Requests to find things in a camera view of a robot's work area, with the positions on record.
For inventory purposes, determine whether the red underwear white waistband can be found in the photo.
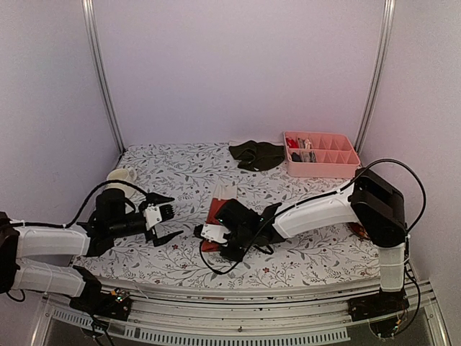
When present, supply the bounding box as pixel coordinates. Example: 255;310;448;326
201;183;238;252

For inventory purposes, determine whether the cream ceramic cup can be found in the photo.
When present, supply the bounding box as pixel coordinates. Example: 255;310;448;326
107;167;138;183

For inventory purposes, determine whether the floral patterned table mat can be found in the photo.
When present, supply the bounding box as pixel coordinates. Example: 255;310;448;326
75;143;379;290

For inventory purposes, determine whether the dark olive cloth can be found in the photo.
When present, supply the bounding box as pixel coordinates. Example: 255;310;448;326
228;140;285;172

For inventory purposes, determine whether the left robot arm white sleeve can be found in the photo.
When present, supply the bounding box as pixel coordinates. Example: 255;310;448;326
1;211;133;321

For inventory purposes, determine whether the robot arm white sleeve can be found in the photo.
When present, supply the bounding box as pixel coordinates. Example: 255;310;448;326
272;167;410;322
1;211;133;321

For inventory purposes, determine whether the right robot arm white sleeve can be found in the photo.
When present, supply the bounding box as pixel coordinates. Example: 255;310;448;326
272;167;410;322

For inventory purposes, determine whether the pink divided organizer tray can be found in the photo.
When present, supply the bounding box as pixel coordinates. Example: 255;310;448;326
283;131;361;179

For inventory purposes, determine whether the red floral saucer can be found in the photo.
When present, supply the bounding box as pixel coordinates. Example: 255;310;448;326
349;223;370;240

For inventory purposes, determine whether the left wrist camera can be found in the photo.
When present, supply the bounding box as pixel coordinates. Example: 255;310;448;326
95;188;135;223

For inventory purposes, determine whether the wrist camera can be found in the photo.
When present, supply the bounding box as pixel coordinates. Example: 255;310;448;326
215;199;260;233
95;188;135;223

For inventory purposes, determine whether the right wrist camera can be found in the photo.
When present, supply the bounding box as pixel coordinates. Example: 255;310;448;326
215;199;260;233

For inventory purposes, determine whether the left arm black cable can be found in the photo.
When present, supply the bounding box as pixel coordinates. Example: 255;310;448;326
6;179;152;303

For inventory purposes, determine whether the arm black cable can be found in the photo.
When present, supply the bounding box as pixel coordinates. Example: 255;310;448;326
359;158;427;231
6;179;152;303

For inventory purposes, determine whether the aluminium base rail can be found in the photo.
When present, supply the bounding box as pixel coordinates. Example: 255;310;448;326
30;279;455;345

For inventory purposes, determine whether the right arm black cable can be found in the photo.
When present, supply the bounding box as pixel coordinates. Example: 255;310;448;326
359;158;427;231

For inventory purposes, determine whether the left aluminium frame post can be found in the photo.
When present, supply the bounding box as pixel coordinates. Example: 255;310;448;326
81;0;125;155

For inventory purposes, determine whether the aluminium frame post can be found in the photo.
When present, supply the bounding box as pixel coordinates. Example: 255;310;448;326
354;0;396;154
81;0;125;155

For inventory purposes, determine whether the right aluminium frame post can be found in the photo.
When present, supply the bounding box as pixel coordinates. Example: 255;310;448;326
354;0;396;154

